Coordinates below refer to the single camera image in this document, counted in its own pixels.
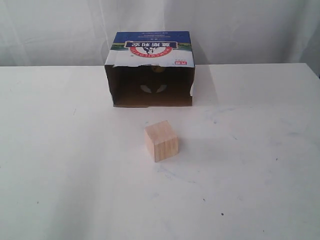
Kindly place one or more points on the yellow ball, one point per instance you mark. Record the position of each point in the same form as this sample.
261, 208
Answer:
157, 69

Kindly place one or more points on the light wooden cube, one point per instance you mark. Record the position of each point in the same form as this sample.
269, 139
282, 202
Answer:
161, 141

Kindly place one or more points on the blue white cardboard box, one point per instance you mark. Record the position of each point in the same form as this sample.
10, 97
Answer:
131, 81

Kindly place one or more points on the white backdrop curtain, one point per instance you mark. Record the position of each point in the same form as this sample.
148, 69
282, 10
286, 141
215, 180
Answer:
81, 32

